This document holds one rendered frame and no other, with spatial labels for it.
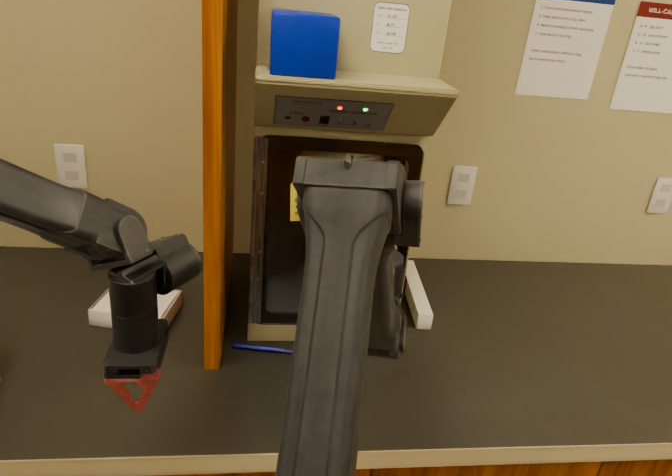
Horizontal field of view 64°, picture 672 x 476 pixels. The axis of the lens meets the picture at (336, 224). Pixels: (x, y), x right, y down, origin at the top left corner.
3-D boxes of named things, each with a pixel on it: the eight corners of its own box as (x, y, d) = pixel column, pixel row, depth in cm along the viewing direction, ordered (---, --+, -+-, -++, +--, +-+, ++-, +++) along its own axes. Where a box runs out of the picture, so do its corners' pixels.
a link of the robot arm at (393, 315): (292, 211, 46) (420, 219, 44) (304, 157, 48) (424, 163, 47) (342, 358, 83) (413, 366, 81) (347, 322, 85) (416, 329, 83)
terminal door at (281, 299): (251, 322, 111) (258, 133, 95) (394, 324, 115) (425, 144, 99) (251, 324, 111) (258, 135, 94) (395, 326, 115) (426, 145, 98)
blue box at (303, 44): (269, 65, 90) (271, 7, 86) (328, 69, 91) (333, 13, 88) (269, 75, 81) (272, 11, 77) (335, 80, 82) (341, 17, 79)
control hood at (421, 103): (253, 122, 94) (255, 63, 90) (430, 133, 99) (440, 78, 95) (251, 140, 84) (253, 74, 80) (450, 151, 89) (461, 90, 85)
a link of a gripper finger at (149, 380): (168, 385, 78) (166, 332, 75) (160, 422, 72) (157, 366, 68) (120, 385, 77) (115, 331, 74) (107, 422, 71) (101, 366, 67)
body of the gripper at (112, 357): (168, 329, 77) (166, 285, 74) (155, 377, 68) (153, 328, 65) (121, 329, 76) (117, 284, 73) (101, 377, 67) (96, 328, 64)
